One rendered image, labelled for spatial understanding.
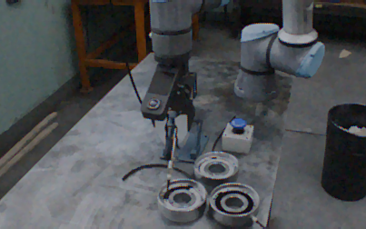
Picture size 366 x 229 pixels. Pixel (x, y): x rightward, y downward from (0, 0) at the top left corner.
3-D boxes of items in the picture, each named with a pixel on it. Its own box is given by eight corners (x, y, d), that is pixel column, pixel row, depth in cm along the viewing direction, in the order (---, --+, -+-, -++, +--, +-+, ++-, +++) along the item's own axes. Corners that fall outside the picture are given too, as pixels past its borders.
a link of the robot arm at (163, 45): (184, 37, 70) (142, 34, 72) (185, 61, 72) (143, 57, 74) (195, 24, 76) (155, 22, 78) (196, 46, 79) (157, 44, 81)
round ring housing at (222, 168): (242, 190, 91) (243, 175, 89) (197, 194, 90) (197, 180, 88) (233, 163, 100) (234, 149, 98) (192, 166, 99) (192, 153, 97)
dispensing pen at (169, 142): (156, 200, 82) (167, 119, 83) (162, 197, 86) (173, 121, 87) (166, 202, 82) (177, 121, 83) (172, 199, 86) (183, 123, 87)
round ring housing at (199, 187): (193, 231, 80) (193, 216, 78) (149, 215, 84) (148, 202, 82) (213, 200, 88) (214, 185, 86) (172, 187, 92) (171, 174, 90)
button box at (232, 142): (248, 154, 103) (250, 138, 100) (222, 150, 105) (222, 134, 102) (253, 138, 109) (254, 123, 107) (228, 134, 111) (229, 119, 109)
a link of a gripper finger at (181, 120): (198, 137, 88) (194, 100, 84) (191, 152, 83) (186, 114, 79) (184, 136, 89) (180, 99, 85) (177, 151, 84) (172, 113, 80)
